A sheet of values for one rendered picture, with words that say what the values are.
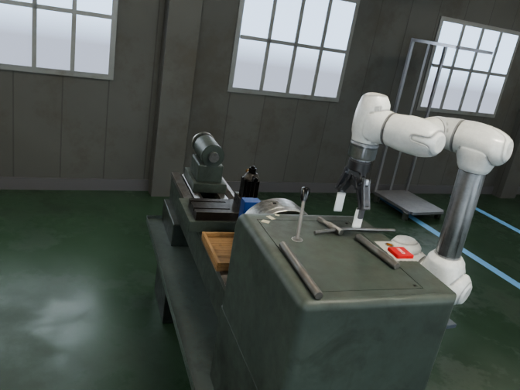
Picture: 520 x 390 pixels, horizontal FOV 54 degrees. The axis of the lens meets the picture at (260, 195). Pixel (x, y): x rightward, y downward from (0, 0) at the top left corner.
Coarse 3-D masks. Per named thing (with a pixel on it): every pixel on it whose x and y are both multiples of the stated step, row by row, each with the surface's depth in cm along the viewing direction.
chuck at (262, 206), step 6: (276, 198) 195; (282, 198) 196; (258, 204) 192; (264, 204) 191; (270, 204) 190; (276, 204) 189; (282, 204) 190; (288, 204) 191; (294, 204) 194; (252, 210) 191; (258, 210) 189; (264, 210) 187
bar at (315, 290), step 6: (282, 246) 147; (288, 246) 146; (288, 252) 143; (288, 258) 142; (294, 258) 139; (294, 264) 138; (300, 264) 137; (300, 270) 134; (300, 276) 133; (306, 276) 131; (306, 282) 129; (312, 282) 128; (312, 288) 126; (318, 288) 126; (318, 294) 124
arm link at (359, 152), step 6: (354, 144) 159; (360, 144) 158; (348, 150) 163; (354, 150) 159; (360, 150) 158; (366, 150) 158; (372, 150) 158; (354, 156) 160; (360, 156) 159; (366, 156) 159; (372, 156) 160
